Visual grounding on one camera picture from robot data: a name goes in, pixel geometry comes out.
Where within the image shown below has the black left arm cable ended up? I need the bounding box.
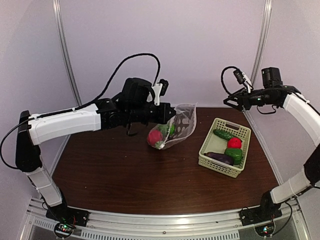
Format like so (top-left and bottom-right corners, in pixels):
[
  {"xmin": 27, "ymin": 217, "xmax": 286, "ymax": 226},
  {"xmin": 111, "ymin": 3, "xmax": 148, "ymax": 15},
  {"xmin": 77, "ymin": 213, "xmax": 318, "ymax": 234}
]
[{"xmin": 0, "ymin": 53, "xmax": 161, "ymax": 170}]

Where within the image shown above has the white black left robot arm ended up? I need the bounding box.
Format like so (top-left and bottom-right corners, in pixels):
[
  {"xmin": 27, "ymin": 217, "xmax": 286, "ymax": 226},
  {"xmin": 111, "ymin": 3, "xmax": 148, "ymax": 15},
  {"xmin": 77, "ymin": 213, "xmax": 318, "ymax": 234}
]
[{"xmin": 15, "ymin": 77, "xmax": 176, "ymax": 222}]

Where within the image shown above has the green striped toy watermelon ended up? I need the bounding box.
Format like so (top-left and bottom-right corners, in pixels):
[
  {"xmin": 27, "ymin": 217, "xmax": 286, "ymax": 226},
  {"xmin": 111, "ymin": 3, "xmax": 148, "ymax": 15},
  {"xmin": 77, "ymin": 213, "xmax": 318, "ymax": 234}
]
[{"xmin": 158, "ymin": 124, "xmax": 176, "ymax": 138}]

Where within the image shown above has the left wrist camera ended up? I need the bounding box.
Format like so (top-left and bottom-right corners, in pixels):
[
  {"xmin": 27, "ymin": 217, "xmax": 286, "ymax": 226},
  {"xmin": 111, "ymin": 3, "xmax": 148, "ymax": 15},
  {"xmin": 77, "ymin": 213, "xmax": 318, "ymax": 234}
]
[{"xmin": 151, "ymin": 79, "xmax": 169, "ymax": 106}]

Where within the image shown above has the round circuit board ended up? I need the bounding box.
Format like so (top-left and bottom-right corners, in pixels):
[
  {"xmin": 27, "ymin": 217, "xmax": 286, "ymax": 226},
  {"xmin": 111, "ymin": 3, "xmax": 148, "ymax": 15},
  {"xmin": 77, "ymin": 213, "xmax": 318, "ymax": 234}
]
[
  {"xmin": 254, "ymin": 222, "xmax": 275, "ymax": 238},
  {"xmin": 53, "ymin": 222, "xmax": 75, "ymax": 239}
]

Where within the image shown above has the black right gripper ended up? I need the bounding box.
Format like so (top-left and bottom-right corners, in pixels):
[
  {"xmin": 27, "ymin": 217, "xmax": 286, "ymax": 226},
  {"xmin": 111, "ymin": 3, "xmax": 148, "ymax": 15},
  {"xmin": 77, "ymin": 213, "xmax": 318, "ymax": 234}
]
[{"xmin": 223, "ymin": 87, "xmax": 276, "ymax": 112}]

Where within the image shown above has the green bumpy toy cucumber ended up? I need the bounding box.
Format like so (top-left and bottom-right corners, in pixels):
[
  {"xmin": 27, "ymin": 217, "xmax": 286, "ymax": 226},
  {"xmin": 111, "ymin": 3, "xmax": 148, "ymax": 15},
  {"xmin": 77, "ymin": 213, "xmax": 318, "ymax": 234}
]
[{"xmin": 213, "ymin": 129, "xmax": 235, "ymax": 141}]

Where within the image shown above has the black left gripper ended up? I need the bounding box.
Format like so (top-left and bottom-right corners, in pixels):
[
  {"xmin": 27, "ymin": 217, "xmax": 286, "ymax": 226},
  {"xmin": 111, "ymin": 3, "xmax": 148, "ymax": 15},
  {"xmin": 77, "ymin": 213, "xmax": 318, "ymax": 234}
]
[{"xmin": 127, "ymin": 101, "xmax": 176, "ymax": 124}]

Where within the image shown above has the back left aluminium post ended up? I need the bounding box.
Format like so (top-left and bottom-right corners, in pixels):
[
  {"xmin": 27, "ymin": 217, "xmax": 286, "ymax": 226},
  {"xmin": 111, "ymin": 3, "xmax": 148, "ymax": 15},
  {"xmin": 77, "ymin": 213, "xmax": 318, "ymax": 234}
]
[{"xmin": 52, "ymin": 0, "xmax": 82, "ymax": 106}]

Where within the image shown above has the red toy tomato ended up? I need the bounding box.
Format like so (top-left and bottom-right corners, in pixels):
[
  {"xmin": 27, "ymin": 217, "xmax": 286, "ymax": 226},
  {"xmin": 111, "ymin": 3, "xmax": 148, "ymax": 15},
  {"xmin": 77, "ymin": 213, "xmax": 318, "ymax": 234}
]
[{"xmin": 227, "ymin": 137, "xmax": 242, "ymax": 149}]

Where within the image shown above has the clear zip top bag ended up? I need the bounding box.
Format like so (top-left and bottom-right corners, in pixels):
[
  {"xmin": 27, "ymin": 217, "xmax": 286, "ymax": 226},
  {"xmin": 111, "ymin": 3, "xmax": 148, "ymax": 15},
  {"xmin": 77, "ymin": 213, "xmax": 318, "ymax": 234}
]
[{"xmin": 148, "ymin": 103, "xmax": 197, "ymax": 150}]

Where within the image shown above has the back right aluminium post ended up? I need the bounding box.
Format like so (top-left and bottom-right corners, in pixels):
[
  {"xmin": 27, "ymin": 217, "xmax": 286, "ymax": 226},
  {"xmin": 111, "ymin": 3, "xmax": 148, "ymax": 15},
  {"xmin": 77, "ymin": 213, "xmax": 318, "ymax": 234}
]
[{"xmin": 250, "ymin": 0, "xmax": 273, "ymax": 84}]

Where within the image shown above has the red toy apple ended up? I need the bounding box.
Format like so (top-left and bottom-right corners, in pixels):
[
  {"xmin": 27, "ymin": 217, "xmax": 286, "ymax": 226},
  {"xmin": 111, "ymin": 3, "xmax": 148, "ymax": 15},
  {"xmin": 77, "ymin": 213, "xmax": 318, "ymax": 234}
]
[{"xmin": 147, "ymin": 129, "xmax": 163, "ymax": 146}]

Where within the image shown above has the front aluminium rail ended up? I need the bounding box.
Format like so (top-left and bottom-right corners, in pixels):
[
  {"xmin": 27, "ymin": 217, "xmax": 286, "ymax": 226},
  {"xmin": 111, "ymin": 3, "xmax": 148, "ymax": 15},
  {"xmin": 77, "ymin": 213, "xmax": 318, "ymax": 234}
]
[{"xmin": 18, "ymin": 192, "xmax": 311, "ymax": 240}]

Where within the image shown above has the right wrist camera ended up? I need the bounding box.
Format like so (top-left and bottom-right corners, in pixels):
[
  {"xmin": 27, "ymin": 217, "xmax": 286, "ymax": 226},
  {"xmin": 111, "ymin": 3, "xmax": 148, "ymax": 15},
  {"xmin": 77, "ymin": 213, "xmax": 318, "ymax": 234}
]
[{"xmin": 233, "ymin": 68, "xmax": 254, "ymax": 94}]

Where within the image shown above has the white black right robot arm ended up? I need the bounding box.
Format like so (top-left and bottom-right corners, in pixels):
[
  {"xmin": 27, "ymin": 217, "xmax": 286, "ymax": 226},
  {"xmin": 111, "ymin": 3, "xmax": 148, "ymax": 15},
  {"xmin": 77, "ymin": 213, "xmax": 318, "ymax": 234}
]
[{"xmin": 219, "ymin": 65, "xmax": 320, "ymax": 221}]

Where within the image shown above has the black right camera cable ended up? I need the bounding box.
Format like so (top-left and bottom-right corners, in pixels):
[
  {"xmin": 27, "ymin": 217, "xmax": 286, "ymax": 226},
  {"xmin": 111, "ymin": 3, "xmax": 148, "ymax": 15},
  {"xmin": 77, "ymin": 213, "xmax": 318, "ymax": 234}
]
[{"xmin": 220, "ymin": 66, "xmax": 248, "ymax": 97}]

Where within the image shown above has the left round circuit board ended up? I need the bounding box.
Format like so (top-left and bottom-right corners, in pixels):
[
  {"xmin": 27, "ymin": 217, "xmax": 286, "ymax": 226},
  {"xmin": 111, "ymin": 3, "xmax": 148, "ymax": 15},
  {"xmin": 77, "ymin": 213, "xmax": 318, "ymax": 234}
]
[{"xmin": 53, "ymin": 222, "xmax": 75, "ymax": 239}]

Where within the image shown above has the pale green perforated basket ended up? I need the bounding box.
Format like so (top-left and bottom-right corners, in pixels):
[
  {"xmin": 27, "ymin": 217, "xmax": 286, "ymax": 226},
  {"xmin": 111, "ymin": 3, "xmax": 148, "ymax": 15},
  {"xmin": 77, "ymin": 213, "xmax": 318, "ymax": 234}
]
[{"xmin": 198, "ymin": 118, "xmax": 251, "ymax": 178}]

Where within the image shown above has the purple toy eggplant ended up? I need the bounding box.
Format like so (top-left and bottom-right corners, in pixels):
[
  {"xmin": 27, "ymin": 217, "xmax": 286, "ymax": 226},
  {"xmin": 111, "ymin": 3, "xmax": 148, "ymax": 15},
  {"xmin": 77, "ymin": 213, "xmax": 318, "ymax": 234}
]
[{"xmin": 204, "ymin": 151, "xmax": 234, "ymax": 166}]

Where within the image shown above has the aluminium post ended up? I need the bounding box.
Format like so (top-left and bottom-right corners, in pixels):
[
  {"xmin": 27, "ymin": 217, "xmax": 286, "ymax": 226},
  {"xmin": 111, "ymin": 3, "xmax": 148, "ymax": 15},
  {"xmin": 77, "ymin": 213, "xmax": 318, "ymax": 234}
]
[
  {"xmin": 250, "ymin": 0, "xmax": 273, "ymax": 84},
  {"xmin": 52, "ymin": 0, "xmax": 82, "ymax": 106}
]

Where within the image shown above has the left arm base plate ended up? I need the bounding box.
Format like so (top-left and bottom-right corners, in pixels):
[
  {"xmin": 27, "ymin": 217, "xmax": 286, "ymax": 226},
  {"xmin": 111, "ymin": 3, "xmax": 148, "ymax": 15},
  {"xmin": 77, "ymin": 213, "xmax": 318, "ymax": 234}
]
[{"xmin": 45, "ymin": 205, "xmax": 89, "ymax": 227}]

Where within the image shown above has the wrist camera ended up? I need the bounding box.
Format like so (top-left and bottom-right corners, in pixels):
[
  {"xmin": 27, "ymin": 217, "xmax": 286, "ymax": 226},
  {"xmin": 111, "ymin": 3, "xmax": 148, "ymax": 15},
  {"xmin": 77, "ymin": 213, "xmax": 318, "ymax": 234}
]
[
  {"xmin": 151, "ymin": 79, "xmax": 169, "ymax": 106},
  {"xmin": 233, "ymin": 68, "xmax": 254, "ymax": 94}
]

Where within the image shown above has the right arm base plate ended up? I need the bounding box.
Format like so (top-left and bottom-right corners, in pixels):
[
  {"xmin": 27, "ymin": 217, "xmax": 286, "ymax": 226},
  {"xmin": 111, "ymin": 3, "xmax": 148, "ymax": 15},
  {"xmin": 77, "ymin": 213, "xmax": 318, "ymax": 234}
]
[{"xmin": 239, "ymin": 206, "xmax": 283, "ymax": 226}]

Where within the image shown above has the dark green toy vegetable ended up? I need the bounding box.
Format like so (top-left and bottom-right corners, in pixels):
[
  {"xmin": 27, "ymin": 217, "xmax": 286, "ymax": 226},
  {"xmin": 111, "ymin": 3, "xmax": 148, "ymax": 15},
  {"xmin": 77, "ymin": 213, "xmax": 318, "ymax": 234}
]
[{"xmin": 224, "ymin": 148, "xmax": 243, "ymax": 165}]

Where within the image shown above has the right round circuit board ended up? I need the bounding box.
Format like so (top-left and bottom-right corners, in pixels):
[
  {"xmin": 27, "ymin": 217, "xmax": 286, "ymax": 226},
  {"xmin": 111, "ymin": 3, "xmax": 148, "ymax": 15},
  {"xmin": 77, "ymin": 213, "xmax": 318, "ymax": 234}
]
[{"xmin": 254, "ymin": 222, "xmax": 275, "ymax": 238}]

